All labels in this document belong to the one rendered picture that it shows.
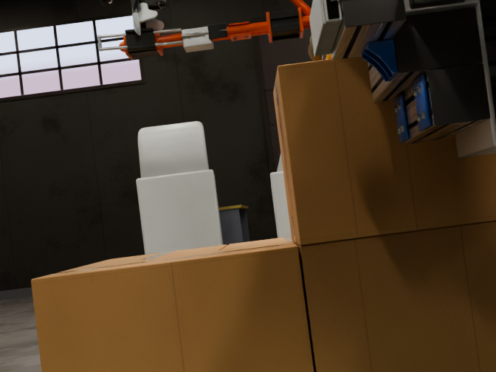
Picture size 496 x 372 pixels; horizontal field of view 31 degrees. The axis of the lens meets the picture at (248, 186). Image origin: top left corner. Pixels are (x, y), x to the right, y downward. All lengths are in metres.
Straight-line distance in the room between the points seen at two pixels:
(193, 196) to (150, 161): 0.53
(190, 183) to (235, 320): 6.25
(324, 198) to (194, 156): 6.35
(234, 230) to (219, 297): 7.27
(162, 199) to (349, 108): 6.30
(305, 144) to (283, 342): 0.44
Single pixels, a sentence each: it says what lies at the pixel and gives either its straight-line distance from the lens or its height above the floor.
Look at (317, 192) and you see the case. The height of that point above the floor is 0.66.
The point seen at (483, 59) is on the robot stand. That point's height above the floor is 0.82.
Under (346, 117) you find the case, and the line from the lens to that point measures 1.98.
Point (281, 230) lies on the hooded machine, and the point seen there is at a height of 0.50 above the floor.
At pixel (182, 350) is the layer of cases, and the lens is 2.00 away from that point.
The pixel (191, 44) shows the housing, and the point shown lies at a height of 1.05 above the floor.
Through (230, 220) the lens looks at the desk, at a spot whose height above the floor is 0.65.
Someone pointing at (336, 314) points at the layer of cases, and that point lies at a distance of 1.98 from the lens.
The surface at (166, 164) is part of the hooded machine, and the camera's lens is 8.29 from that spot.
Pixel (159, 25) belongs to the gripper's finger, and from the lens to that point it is 2.29.
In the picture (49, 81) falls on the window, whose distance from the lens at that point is 11.92.
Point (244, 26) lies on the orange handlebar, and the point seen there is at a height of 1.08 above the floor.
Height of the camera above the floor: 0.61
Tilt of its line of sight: 2 degrees up
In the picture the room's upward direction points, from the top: 7 degrees counter-clockwise
